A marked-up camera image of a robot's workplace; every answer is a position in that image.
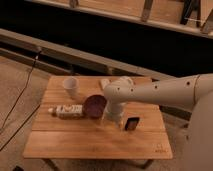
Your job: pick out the white plastic bottle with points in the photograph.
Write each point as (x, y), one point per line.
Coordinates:
(66, 111)

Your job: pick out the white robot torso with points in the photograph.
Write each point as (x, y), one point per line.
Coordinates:
(199, 151)

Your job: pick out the wooden folding table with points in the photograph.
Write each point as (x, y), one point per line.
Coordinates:
(51, 137)

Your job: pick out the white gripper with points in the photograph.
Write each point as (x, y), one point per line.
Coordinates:
(114, 112)

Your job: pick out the black eraser block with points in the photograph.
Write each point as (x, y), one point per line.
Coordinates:
(132, 123)

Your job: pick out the white paper cup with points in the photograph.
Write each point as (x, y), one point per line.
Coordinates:
(71, 84)

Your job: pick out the small white sponge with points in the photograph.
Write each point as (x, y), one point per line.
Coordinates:
(104, 83)

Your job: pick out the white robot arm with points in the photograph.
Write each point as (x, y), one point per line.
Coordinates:
(192, 93)

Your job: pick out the purple bowl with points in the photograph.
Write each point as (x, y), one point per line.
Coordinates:
(94, 106)

